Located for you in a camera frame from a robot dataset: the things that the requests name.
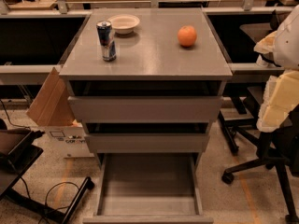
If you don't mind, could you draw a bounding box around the dark bag on table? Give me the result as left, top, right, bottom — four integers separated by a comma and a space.
270, 10, 290, 30

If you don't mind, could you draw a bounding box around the black floor cable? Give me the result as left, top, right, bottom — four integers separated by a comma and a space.
0, 99, 80, 224

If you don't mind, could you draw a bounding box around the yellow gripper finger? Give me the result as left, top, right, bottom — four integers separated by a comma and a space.
256, 71, 299, 133
253, 31, 277, 54

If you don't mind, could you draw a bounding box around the black stand on left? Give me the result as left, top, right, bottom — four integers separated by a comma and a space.
0, 119, 94, 224

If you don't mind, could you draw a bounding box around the brown white cardboard box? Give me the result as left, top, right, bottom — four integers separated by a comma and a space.
26, 68, 93, 158

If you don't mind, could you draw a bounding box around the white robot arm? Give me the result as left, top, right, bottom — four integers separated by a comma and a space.
254, 6, 299, 133

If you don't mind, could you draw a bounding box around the orange fruit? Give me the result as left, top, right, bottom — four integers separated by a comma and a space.
178, 25, 197, 47

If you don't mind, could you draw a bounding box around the black office chair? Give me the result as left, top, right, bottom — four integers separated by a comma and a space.
217, 84, 299, 224

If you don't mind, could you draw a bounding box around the blue silver energy drink can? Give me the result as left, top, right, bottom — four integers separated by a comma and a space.
96, 21, 116, 62

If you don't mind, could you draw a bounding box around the grey open bottom drawer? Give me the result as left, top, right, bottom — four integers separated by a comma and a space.
83, 153, 213, 224

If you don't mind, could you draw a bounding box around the grey drawer cabinet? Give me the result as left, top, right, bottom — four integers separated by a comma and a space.
58, 7, 234, 170

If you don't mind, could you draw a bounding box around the grey middle drawer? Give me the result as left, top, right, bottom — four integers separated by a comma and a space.
85, 123, 209, 153

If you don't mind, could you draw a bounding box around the grey top drawer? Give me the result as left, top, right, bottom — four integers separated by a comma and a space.
69, 80, 222, 123

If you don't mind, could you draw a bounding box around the white bowl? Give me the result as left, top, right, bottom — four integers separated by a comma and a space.
108, 14, 140, 35

